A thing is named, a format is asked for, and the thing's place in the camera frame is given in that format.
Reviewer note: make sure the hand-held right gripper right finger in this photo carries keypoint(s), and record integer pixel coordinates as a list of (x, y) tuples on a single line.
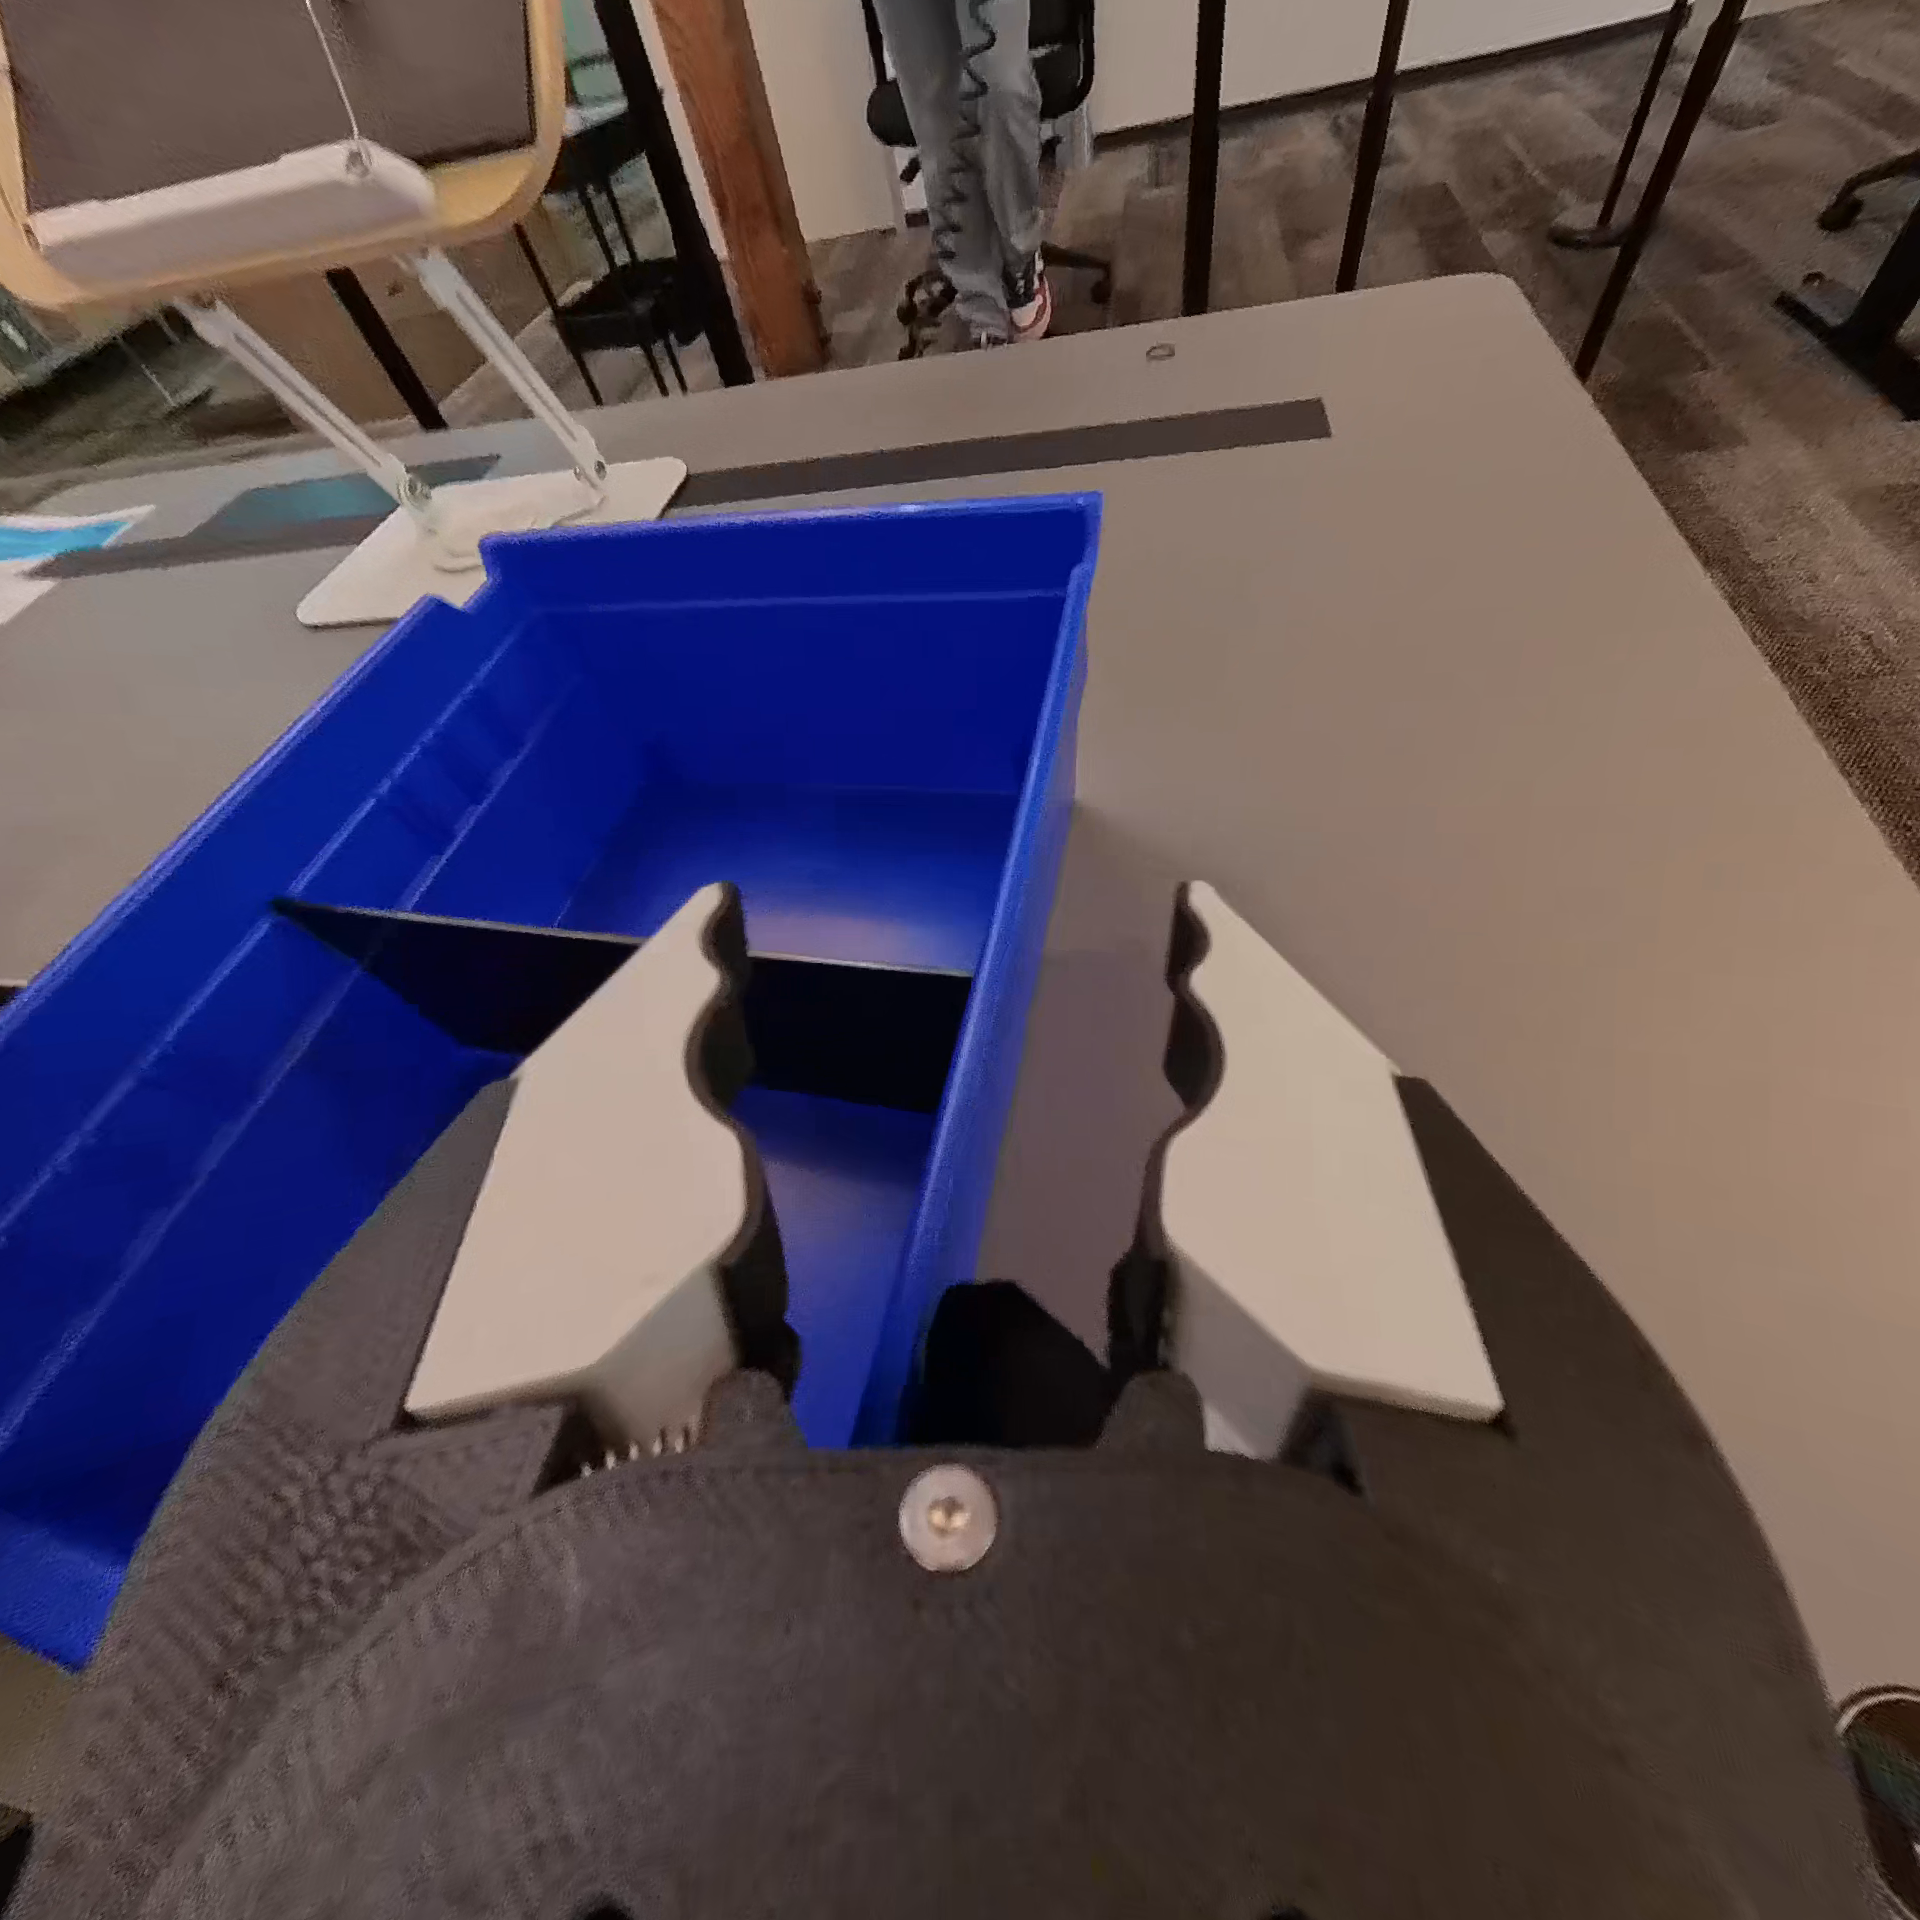
[(1305, 1200)]

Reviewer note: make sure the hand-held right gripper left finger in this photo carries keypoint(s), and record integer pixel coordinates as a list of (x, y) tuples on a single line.
[(599, 1200)]

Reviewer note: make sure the tagged blue plastic bin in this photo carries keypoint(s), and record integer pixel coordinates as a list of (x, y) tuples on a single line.
[(840, 704)]

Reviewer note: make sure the black tape strip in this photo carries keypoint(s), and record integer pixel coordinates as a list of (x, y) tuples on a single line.
[(1050, 441)]

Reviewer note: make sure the printed paper leaflet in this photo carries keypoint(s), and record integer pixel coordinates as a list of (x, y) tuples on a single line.
[(59, 540)]

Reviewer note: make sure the black rolling cart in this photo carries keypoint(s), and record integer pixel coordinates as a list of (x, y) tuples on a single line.
[(629, 294)]

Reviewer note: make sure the black stanchion pole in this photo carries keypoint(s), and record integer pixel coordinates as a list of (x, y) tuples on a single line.
[(1606, 230)]

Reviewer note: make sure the wooden post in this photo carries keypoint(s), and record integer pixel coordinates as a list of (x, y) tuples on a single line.
[(735, 182)]

